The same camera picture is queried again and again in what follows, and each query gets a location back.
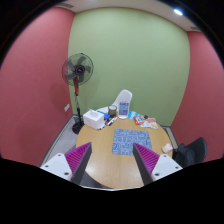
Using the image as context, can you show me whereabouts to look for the black standing fan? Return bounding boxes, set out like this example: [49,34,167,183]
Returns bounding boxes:
[62,53,94,134]

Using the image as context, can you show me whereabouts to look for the blue small item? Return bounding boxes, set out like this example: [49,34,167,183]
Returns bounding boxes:
[97,110,110,120]

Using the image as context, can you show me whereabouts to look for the orange snack packet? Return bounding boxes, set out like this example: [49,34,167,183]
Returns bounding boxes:
[134,116,144,125]

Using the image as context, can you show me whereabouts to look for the black office chair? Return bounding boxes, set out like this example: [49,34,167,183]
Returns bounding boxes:
[172,137,207,168]

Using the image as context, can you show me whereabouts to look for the white red snack packet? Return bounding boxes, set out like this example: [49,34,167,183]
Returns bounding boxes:
[141,118,158,129]

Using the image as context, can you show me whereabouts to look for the black red marker pen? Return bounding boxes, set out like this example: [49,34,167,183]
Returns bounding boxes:
[107,117,118,126]

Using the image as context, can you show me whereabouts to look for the blue patterned mouse pad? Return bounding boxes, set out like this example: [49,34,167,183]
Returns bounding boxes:
[112,129,152,156]

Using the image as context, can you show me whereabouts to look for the light blue packet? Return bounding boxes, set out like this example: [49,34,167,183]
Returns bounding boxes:
[128,111,141,119]

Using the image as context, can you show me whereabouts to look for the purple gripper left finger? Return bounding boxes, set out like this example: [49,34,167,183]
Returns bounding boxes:
[40,141,93,186]

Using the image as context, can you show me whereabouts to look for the white tissue box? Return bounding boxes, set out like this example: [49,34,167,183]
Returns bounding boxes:
[83,109,104,129]

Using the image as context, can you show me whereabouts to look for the ceiling light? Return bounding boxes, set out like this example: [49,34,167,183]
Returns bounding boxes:
[174,9,183,16]

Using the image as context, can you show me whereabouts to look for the white wall socket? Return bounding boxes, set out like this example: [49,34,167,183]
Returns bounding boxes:
[64,104,70,112]

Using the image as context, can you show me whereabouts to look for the dark round jar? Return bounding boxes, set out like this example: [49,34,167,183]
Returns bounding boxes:
[108,105,117,118]

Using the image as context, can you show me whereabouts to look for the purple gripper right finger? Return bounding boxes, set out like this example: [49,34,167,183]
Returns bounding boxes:
[132,142,184,186]

